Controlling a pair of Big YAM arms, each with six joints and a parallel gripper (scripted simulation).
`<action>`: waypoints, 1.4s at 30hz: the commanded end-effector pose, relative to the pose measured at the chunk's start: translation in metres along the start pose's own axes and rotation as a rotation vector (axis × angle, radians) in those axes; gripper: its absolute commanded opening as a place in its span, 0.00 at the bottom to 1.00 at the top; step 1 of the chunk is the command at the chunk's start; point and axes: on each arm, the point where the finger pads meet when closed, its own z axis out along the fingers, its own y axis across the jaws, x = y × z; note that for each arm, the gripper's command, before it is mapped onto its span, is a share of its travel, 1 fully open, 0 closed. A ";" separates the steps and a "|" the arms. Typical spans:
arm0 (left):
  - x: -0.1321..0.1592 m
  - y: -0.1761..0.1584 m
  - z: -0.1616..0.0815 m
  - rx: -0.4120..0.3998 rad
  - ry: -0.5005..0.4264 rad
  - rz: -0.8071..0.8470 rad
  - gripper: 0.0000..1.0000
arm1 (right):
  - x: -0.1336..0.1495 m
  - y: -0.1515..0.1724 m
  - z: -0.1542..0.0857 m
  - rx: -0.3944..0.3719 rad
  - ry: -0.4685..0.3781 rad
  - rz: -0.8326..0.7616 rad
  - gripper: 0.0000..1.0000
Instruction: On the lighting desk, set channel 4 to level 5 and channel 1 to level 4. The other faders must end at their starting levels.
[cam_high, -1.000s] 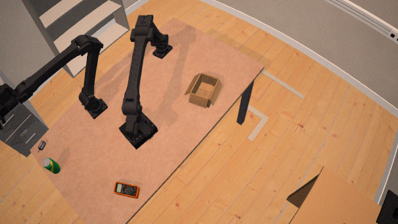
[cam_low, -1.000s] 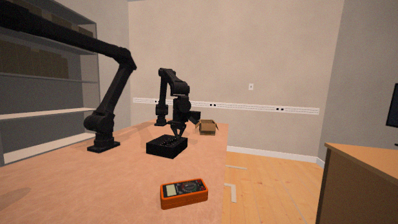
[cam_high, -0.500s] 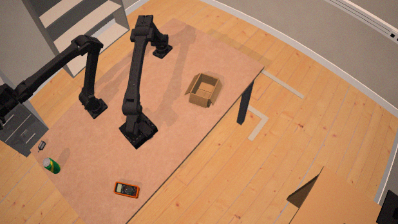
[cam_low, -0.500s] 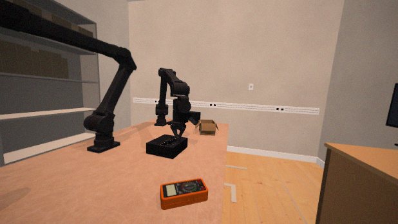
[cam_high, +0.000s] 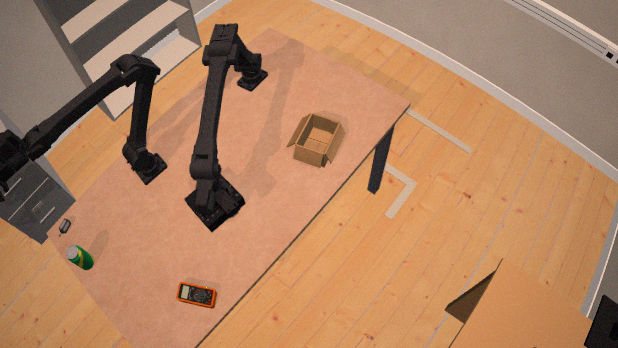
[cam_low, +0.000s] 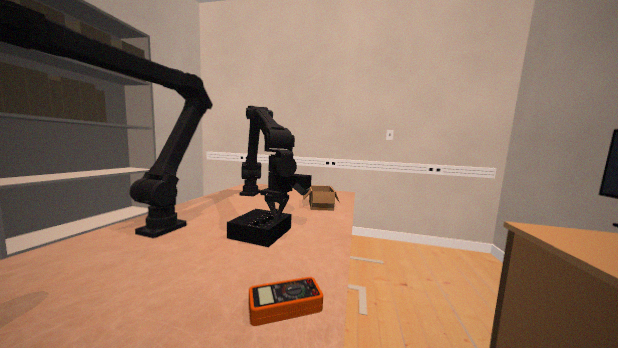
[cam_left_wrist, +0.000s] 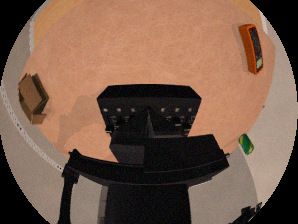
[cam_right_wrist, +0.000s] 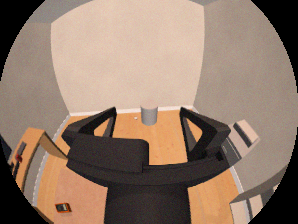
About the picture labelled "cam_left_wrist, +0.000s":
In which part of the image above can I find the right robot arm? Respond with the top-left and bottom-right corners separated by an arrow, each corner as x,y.
229,214 -> 252,224

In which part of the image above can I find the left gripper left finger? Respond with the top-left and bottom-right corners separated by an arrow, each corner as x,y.
112,106 -> 148,138

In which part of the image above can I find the green drink can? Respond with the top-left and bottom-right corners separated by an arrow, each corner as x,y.
238,134 -> 254,155

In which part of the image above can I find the orange digital multimeter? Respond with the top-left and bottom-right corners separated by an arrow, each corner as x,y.
238,24 -> 263,75

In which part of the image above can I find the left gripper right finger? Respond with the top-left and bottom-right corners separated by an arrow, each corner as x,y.
148,106 -> 184,138

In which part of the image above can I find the brown cardboard box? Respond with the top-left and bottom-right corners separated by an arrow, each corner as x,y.
18,73 -> 49,125

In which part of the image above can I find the black lighting desk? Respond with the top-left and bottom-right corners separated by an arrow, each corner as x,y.
97,84 -> 202,138

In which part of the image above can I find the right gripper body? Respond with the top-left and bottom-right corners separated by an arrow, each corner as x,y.
241,207 -> 259,219

